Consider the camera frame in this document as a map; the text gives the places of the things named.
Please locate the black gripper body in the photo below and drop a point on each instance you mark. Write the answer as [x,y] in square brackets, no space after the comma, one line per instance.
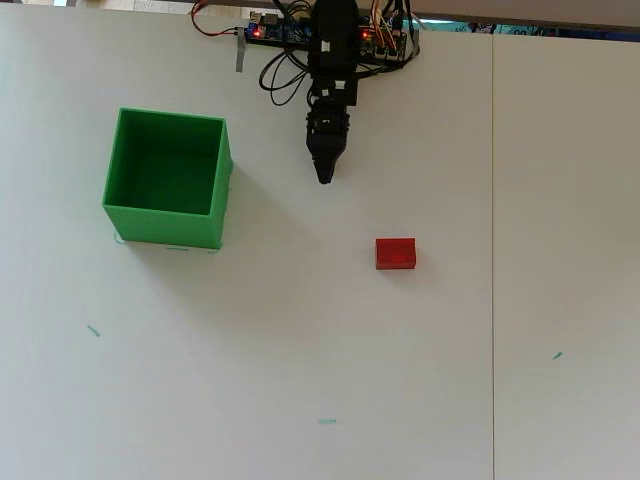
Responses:
[327,122]

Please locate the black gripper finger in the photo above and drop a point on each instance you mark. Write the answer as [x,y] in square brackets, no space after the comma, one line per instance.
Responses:
[336,152]
[319,152]

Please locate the red block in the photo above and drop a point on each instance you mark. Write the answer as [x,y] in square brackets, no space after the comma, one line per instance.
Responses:
[396,252]

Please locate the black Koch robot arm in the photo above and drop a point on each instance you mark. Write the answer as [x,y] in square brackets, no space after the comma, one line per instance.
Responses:
[332,30]

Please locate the green plastic bin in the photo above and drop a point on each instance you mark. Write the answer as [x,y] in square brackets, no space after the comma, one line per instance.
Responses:
[165,225]

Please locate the green circuit board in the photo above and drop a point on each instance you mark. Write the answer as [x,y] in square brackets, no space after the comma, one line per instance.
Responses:
[387,42]

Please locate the blue circuit board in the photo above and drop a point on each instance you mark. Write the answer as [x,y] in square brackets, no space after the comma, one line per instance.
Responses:
[280,31]

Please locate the grey tape strip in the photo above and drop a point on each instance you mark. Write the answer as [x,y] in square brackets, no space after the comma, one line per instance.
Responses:
[240,50]

